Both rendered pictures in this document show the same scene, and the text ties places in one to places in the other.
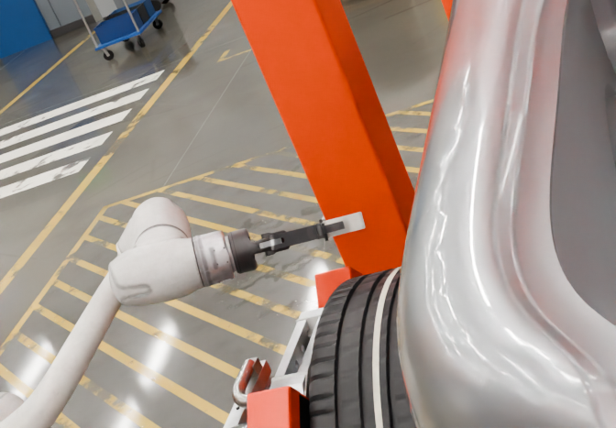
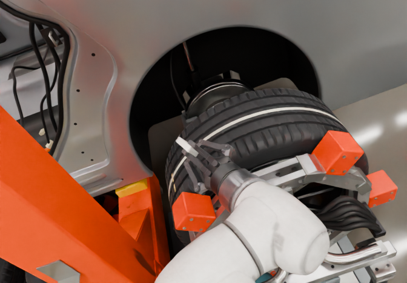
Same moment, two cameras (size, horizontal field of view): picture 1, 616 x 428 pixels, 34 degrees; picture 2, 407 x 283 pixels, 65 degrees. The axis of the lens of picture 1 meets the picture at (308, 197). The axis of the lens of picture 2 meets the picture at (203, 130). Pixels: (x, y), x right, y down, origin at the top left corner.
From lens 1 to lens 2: 184 cm
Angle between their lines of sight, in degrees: 89
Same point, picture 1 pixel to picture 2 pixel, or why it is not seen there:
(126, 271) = (313, 217)
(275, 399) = (338, 136)
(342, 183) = (86, 221)
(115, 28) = not seen: outside the picture
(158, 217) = (217, 236)
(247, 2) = not seen: outside the picture
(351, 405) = (317, 119)
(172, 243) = (261, 190)
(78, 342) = not seen: outside the picture
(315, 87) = (33, 162)
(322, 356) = (298, 129)
